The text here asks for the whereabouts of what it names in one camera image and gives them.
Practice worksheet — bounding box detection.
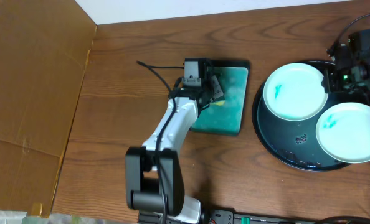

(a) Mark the green yellow scrub sponge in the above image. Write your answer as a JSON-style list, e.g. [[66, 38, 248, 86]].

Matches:
[[212, 100, 225, 106]]

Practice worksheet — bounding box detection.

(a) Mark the mint plate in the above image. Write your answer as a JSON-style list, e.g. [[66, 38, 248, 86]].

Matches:
[[316, 103, 370, 164], [263, 63, 328, 121]]

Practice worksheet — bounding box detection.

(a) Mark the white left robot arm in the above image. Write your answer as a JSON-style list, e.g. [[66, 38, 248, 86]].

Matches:
[[125, 88, 202, 223]]

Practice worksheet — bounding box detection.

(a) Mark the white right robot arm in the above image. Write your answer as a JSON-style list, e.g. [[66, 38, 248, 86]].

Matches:
[[321, 44, 370, 94]]

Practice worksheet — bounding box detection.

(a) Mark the black rectangular water tray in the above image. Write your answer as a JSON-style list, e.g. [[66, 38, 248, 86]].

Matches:
[[191, 60, 250, 136]]

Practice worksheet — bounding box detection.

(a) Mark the round black serving tray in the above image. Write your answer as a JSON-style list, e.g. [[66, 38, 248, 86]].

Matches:
[[252, 60, 370, 171]]

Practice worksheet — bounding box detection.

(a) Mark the brown cardboard panel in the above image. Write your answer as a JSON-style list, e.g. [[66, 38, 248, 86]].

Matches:
[[0, 0, 97, 216]]

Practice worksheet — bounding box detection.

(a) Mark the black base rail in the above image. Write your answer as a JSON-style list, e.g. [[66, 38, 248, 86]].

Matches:
[[201, 210, 370, 224]]

